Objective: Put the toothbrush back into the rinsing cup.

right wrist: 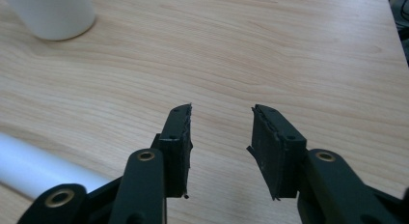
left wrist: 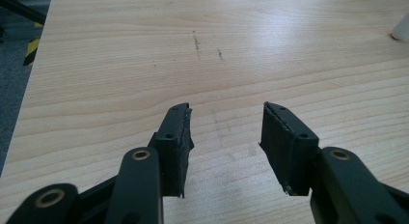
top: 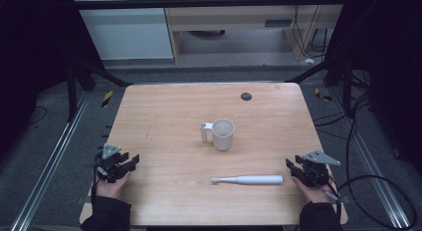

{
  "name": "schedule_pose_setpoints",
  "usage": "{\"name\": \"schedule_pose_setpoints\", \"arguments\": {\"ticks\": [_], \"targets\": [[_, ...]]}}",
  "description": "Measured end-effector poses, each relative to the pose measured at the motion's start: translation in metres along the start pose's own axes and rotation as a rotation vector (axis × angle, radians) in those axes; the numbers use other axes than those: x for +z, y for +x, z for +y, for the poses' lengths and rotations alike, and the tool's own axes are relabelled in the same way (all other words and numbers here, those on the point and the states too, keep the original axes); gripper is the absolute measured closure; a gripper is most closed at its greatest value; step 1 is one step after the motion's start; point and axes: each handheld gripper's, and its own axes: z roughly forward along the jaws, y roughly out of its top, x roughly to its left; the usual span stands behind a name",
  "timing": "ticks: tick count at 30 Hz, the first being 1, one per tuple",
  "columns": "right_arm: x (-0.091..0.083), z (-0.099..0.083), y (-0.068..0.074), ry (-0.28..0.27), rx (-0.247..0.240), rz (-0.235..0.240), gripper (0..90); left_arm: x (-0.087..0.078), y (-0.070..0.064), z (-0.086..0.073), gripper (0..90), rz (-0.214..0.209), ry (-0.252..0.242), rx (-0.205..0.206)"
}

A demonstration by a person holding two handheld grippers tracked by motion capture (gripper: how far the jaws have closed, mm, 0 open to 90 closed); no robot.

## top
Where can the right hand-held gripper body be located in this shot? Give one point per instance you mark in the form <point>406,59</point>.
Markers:
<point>313,169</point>

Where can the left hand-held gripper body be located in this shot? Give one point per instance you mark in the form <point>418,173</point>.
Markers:
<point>109,161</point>

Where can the person's right hand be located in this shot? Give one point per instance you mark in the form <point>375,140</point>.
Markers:
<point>313,192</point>

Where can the person's left hand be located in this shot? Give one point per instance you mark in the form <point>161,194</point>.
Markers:
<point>112,187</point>

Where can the white electric toothbrush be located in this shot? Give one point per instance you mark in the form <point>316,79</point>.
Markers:
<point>252,179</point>

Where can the yellow black striped tape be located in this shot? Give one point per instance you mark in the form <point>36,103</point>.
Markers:
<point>107,99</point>
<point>321,95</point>

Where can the dark round table grommet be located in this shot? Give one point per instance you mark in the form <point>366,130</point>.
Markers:
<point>246,96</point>

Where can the white cabinet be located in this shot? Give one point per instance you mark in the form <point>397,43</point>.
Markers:
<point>126,28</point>

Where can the aluminium floor rail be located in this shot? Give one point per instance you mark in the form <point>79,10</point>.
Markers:
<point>368,164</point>
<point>49,164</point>

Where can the black frame stand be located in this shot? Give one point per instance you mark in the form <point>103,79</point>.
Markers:
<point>335,78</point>
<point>83,81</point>

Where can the black horizontal frame bar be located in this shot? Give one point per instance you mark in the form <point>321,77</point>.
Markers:
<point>205,3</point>

